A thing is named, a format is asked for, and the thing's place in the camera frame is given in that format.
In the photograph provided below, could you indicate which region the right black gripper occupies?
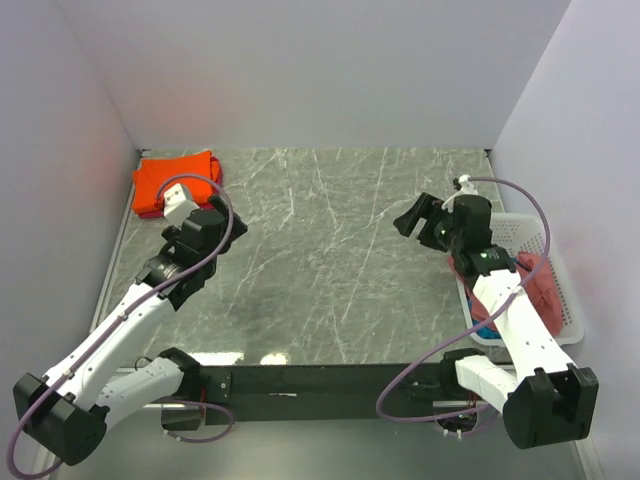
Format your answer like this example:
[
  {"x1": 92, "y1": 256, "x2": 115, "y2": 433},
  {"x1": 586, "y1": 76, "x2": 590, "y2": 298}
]
[{"x1": 394, "y1": 192, "x2": 465, "y2": 253}]

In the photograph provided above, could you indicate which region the salmon pink t shirt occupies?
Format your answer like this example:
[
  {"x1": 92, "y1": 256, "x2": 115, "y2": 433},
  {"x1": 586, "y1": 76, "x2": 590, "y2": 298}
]
[{"x1": 464, "y1": 251, "x2": 563, "y2": 337}]

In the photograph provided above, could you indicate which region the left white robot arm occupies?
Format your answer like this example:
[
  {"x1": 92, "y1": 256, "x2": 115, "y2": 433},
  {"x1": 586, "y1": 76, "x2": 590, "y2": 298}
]
[{"x1": 13, "y1": 186, "x2": 247, "y2": 466}]

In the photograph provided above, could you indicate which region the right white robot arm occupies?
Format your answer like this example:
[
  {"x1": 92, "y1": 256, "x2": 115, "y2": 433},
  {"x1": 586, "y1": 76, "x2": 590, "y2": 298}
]
[{"x1": 393, "y1": 193, "x2": 599, "y2": 449}]

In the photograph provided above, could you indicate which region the folded magenta t shirt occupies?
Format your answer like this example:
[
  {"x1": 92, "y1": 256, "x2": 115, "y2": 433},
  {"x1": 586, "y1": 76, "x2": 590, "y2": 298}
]
[{"x1": 132, "y1": 150, "x2": 223, "y2": 219}]

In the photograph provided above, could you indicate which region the white plastic basket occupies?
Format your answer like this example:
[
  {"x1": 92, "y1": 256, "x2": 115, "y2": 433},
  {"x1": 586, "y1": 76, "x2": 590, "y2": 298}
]
[{"x1": 457, "y1": 212, "x2": 585, "y2": 348}]

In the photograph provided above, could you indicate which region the folded orange t shirt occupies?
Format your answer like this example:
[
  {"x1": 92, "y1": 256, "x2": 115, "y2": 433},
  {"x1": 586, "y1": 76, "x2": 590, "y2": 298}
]
[{"x1": 164, "y1": 175, "x2": 215, "y2": 206}]

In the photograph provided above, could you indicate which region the blue t shirt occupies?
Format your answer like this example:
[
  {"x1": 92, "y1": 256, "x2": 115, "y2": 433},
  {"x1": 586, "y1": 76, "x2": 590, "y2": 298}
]
[{"x1": 467, "y1": 295, "x2": 501, "y2": 340}]

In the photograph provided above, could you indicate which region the black base beam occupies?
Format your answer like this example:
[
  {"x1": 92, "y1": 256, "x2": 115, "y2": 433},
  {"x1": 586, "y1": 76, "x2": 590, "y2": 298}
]
[{"x1": 134, "y1": 362, "x2": 516, "y2": 427}]

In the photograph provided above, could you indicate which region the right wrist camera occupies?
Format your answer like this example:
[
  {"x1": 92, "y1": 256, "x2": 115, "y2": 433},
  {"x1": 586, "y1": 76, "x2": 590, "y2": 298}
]
[{"x1": 442, "y1": 174, "x2": 478, "y2": 212}]

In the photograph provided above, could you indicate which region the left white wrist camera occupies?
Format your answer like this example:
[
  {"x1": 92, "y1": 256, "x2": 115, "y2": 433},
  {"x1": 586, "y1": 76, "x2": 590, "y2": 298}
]
[{"x1": 163, "y1": 183, "x2": 199, "y2": 227}]

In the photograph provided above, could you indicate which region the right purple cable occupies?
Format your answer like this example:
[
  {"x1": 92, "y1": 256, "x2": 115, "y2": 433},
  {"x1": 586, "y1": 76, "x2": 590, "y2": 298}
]
[{"x1": 374, "y1": 175, "x2": 554, "y2": 425}]

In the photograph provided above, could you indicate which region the aluminium rail frame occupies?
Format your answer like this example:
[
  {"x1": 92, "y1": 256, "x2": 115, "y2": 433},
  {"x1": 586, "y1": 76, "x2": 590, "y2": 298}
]
[{"x1": 29, "y1": 214, "x2": 606, "y2": 480}]

